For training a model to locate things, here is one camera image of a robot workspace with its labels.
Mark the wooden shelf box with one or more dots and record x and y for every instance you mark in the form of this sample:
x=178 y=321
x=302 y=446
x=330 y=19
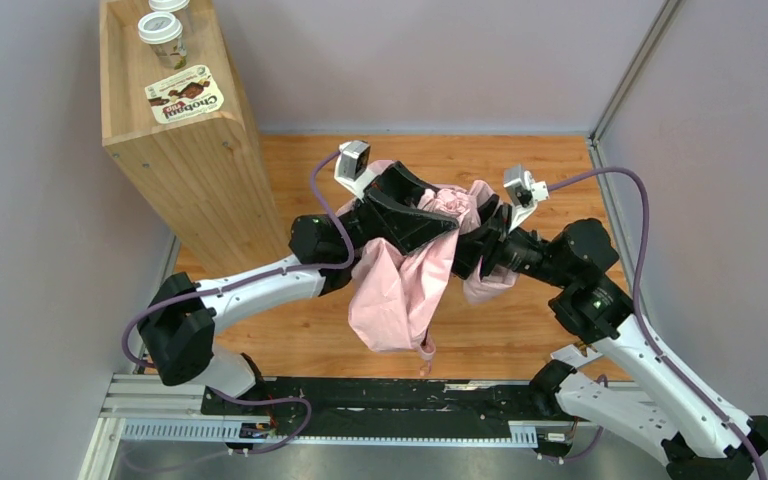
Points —
x=204 y=176

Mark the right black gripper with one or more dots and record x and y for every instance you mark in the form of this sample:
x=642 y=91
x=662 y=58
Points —
x=492 y=240

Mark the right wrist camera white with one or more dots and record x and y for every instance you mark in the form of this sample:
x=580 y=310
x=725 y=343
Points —
x=525 y=194

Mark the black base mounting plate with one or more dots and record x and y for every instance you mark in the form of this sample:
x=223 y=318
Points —
x=394 y=406

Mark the white logo label plate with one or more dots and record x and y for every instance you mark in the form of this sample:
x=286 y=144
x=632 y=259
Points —
x=576 y=355

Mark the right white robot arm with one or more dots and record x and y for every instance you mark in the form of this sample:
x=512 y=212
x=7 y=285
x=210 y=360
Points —
x=692 y=431

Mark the pink folding umbrella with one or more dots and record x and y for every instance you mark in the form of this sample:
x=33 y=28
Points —
x=397 y=295

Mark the white slotted cable duct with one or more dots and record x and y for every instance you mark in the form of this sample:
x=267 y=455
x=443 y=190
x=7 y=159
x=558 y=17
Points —
x=515 y=435

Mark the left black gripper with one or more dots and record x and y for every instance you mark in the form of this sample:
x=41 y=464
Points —
x=380 y=211

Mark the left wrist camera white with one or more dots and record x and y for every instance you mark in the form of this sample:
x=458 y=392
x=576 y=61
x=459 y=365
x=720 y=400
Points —
x=351 y=168

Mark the paper cup with white lid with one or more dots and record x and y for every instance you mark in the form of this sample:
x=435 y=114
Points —
x=163 y=32

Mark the Chobani yogurt container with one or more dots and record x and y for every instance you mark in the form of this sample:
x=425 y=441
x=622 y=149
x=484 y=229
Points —
x=186 y=94

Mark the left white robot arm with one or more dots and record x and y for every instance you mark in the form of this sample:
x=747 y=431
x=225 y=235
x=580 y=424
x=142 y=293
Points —
x=179 y=327

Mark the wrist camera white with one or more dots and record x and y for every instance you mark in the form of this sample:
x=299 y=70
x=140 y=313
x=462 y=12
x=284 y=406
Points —
x=351 y=168
x=525 y=194

